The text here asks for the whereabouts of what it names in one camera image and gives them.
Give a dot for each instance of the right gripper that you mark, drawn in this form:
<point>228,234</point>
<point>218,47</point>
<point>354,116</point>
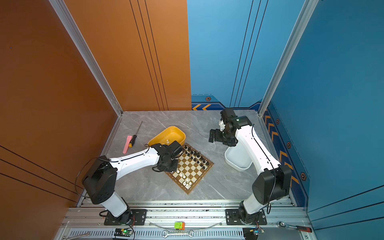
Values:
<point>217,132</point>

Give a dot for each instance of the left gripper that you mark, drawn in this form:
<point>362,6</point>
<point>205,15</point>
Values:
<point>164,169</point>

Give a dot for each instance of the white plastic tray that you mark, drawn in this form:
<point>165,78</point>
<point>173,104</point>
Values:
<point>238,158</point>

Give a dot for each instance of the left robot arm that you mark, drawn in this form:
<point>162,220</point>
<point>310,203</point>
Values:
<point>101,178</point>

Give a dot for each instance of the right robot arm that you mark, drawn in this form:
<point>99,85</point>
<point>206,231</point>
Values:
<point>273,179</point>

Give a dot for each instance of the wooden chess board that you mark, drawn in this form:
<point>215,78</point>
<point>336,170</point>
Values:
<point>191,169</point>

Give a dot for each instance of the left green circuit board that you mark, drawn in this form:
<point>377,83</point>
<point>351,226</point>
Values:
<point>124,233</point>

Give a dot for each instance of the green circuit board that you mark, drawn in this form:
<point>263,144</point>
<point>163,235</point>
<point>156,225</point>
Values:
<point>252,233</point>
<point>124,233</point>

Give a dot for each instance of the right green circuit board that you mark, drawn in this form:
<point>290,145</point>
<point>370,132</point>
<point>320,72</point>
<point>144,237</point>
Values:
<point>252,233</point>

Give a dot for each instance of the yellow plastic tray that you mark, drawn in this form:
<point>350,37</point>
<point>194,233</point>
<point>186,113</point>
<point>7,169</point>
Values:
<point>172,134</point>

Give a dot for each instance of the pink flat tool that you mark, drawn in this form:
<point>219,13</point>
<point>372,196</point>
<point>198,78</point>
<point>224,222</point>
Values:
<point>127,144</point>

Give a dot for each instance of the orange green small block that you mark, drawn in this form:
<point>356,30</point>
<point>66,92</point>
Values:
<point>179,226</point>

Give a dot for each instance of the silver combination wrench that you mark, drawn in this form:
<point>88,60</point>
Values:
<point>167,234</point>

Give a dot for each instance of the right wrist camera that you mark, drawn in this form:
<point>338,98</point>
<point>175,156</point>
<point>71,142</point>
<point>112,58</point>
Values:
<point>221,125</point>

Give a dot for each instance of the yellow handled screwdriver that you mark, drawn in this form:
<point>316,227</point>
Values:
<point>134,137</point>

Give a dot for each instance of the aluminium rail frame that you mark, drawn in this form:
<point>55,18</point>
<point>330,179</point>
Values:
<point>206,218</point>

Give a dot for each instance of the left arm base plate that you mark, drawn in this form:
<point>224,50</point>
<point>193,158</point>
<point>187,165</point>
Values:
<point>135,217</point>

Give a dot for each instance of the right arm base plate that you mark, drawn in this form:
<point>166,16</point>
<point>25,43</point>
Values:
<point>233,218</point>

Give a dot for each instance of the red handled ratchet wrench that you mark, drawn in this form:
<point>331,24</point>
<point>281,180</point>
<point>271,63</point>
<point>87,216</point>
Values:
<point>299,228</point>

